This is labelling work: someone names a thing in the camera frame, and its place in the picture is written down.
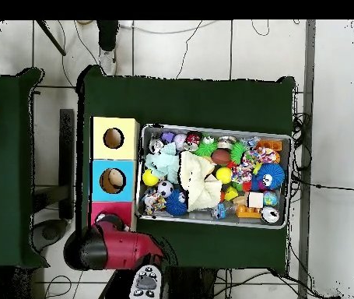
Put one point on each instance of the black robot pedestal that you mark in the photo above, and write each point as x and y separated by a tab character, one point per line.
192	285

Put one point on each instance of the brown toy football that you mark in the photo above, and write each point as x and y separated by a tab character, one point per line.
220	156

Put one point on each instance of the silver drink can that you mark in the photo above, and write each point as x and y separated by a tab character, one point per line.
270	215

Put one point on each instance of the green spiky ball with eye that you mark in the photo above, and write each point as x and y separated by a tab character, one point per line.
206	148

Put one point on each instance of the person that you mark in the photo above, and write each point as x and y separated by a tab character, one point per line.
107	34

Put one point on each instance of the dark slanted rod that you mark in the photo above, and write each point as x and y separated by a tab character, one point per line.
50	37

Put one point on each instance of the blue spiky ball with eyes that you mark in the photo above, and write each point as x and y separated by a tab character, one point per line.
273	173
174	204

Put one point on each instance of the small soccer ball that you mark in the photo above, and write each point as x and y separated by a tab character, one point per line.
165	188

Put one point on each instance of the mint green cloth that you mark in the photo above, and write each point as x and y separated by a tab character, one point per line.
161	163

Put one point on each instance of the small baseball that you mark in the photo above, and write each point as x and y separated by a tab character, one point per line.
179	140

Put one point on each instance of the cream yellow cloth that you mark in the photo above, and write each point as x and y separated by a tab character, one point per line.
195	180

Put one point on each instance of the yellow ball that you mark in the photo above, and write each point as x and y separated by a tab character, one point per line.
149	178

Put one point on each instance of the wooden three-hole box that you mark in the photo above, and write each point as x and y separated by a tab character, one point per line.
102	149

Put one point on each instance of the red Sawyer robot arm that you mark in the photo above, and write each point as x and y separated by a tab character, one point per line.
123	249

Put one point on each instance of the dark green tablecloth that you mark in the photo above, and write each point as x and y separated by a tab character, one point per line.
179	102

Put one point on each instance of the black upright panel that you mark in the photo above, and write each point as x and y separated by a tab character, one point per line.
66	162

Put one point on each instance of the shallow clear mesh bin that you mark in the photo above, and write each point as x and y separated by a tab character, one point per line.
145	132

